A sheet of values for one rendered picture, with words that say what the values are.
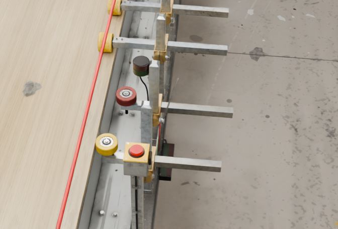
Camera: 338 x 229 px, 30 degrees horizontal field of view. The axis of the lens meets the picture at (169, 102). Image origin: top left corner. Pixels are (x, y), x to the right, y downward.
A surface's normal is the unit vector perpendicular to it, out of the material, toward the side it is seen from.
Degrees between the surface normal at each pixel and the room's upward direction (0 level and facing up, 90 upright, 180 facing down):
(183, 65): 0
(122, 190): 0
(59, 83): 0
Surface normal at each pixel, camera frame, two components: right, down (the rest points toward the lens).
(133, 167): -0.08, 0.70
